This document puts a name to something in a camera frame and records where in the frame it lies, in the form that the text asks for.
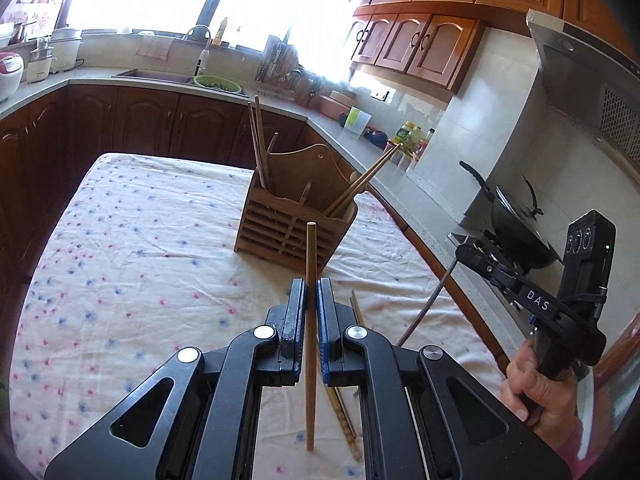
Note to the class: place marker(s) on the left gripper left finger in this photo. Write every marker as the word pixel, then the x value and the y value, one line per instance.
pixel 196 416

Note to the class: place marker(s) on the short brown wooden chopstick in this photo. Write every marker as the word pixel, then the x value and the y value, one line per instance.
pixel 311 335

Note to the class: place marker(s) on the right human hand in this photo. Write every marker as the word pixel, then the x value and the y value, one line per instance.
pixel 547 406

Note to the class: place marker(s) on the white green pitcher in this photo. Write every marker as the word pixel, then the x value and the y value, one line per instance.
pixel 356 121

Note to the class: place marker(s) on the wooden utensil holder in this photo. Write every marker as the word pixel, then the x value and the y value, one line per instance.
pixel 304 184

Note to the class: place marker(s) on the lower dark wooden cabinets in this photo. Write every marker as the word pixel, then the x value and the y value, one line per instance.
pixel 49 144

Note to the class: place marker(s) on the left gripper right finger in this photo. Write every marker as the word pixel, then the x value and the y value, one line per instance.
pixel 423 415

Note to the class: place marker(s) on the large white pot cooker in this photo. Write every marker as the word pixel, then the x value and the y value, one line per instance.
pixel 65 43

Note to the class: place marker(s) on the chrome sink faucet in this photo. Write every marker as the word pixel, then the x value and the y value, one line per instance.
pixel 200 33

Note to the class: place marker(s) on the cooking oil bottle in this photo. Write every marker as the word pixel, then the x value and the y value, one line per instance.
pixel 407 136

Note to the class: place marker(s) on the floral white tablecloth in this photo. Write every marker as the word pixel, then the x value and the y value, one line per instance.
pixel 142 264

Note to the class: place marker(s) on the upper wooden cabinets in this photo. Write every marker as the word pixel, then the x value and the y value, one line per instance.
pixel 435 40

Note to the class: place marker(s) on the green plastic basin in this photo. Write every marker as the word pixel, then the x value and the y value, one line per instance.
pixel 217 83

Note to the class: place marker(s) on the small white cooker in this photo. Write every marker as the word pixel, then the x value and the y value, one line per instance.
pixel 38 67

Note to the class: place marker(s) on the grey metal chopstick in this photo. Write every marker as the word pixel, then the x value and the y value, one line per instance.
pixel 429 302

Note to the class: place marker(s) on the dish drying rack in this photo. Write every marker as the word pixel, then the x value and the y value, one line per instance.
pixel 280 72

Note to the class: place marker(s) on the white red rice cooker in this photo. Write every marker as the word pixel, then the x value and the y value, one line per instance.
pixel 11 72

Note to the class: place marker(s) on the black wok with lid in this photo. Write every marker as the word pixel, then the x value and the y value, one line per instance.
pixel 515 225

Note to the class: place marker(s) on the pink plastic basin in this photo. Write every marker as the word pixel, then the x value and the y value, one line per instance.
pixel 332 109

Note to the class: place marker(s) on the steel range hood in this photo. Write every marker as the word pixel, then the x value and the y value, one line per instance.
pixel 592 83

